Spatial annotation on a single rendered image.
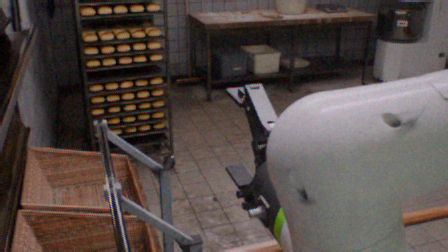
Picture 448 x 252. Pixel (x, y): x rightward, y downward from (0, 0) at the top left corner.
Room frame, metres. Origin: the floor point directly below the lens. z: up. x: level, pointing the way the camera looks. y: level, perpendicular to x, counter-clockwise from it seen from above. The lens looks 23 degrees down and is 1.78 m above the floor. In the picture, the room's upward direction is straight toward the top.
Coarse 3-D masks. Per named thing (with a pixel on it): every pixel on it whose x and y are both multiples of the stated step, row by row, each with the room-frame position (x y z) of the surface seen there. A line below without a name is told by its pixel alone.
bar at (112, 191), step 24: (120, 144) 1.52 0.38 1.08; (168, 168) 1.57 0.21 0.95; (120, 192) 1.05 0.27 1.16; (168, 192) 1.56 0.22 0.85; (120, 216) 0.91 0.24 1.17; (144, 216) 1.07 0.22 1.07; (168, 216) 1.56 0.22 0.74; (120, 240) 0.82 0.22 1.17; (168, 240) 1.56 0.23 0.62; (192, 240) 1.11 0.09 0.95
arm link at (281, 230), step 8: (280, 216) 0.41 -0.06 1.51; (280, 224) 0.41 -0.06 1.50; (400, 224) 0.32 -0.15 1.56; (280, 232) 0.40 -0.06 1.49; (288, 232) 0.39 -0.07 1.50; (392, 232) 0.31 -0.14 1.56; (400, 232) 0.32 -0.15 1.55; (280, 240) 0.40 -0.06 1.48; (288, 240) 0.38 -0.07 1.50; (296, 240) 0.32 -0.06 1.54; (384, 240) 0.30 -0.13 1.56; (392, 240) 0.31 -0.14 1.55; (400, 240) 0.31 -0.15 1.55; (288, 248) 0.38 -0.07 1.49; (296, 248) 0.33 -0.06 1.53; (304, 248) 0.31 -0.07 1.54; (368, 248) 0.30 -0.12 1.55; (376, 248) 0.30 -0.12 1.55; (384, 248) 0.30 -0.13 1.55; (392, 248) 0.30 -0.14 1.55; (400, 248) 0.31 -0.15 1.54; (408, 248) 0.33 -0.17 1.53
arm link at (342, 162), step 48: (336, 96) 0.33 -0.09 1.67; (384, 96) 0.32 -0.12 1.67; (432, 96) 0.32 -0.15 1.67; (288, 144) 0.31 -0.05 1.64; (336, 144) 0.30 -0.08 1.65; (384, 144) 0.29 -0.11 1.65; (432, 144) 0.29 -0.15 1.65; (288, 192) 0.30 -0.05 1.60; (336, 192) 0.29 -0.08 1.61; (384, 192) 0.29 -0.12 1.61; (336, 240) 0.29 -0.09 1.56
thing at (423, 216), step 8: (432, 208) 0.90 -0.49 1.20; (440, 208) 0.90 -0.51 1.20; (408, 216) 0.86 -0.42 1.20; (416, 216) 0.87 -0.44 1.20; (424, 216) 0.87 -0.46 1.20; (432, 216) 0.88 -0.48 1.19; (440, 216) 0.88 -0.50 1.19; (408, 224) 0.85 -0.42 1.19; (416, 224) 0.87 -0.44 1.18; (272, 240) 0.77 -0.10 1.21; (232, 248) 0.75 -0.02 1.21; (240, 248) 0.75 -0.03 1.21; (248, 248) 0.75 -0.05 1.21; (256, 248) 0.75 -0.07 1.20; (264, 248) 0.75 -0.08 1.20; (272, 248) 0.76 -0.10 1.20; (280, 248) 0.76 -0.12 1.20
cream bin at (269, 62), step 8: (248, 48) 5.85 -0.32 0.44; (256, 48) 5.89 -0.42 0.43; (264, 48) 5.92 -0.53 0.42; (272, 48) 5.71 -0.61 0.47; (256, 56) 5.37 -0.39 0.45; (264, 56) 5.40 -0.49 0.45; (272, 56) 5.43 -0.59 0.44; (248, 64) 5.57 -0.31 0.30; (256, 64) 5.38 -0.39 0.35; (264, 64) 5.41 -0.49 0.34; (272, 64) 5.45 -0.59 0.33; (256, 72) 5.38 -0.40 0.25; (264, 72) 5.42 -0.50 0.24; (272, 72) 5.46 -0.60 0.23
